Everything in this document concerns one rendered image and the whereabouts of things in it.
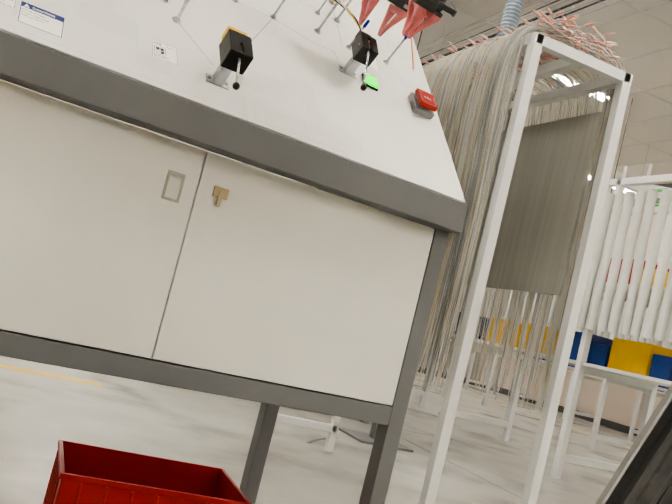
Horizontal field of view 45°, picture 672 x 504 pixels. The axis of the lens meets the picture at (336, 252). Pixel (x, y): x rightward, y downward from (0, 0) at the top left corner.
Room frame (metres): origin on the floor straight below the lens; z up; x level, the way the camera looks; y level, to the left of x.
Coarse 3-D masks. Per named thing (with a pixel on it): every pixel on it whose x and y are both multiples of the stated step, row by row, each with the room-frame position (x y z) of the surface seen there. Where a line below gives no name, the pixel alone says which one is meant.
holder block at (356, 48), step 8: (360, 32) 1.74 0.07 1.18; (360, 40) 1.73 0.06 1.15; (376, 40) 1.76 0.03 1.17; (352, 48) 1.75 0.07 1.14; (360, 48) 1.71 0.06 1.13; (368, 48) 1.71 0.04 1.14; (376, 48) 1.73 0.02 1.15; (360, 56) 1.73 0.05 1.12; (376, 56) 1.73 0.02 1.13; (368, 64) 1.75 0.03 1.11
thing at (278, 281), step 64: (256, 192) 1.55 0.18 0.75; (320, 192) 1.61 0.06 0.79; (192, 256) 1.50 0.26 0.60; (256, 256) 1.56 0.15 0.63; (320, 256) 1.63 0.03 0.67; (384, 256) 1.71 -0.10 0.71; (192, 320) 1.52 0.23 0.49; (256, 320) 1.58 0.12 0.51; (320, 320) 1.65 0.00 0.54; (384, 320) 1.73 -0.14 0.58; (320, 384) 1.67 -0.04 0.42; (384, 384) 1.75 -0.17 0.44
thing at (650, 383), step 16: (624, 176) 4.52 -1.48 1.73; (656, 176) 4.27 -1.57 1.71; (656, 208) 4.98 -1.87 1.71; (608, 224) 4.54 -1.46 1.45; (496, 352) 5.79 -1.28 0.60; (576, 368) 4.53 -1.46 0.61; (592, 368) 4.55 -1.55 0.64; (608, 368) 4.34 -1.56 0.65; (576, 384) 4.51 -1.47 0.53; (640, 384) 4.69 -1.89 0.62; (656, 384) 4.71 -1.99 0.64; (512, 400) 5.89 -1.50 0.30; (576, 400) 4.52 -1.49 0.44; (464, 416) 5.74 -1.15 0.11; (480, 416) 5.79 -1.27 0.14; (512, 416) 5.89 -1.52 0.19; (560, 432) 4.55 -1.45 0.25; (560, 448) 4.52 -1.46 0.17; (560, 464) 4.52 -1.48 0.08; (592, 464) 4.60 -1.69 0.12; (608, 464) 4.65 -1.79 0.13
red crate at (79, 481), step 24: (72, 456) 1.87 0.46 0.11; (96, 456) 1.89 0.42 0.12; (120, 456) 1.91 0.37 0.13; (144, 456) 1.92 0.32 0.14; (72, 480) 1.60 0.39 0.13; (96, 480) 1.62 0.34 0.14; (120, 480) 1.91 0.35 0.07; (144, 480) 1.93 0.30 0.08; (168, 480) 1.95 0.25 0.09; (192, 480) 1.97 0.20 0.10; (216, 480) 1.98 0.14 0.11
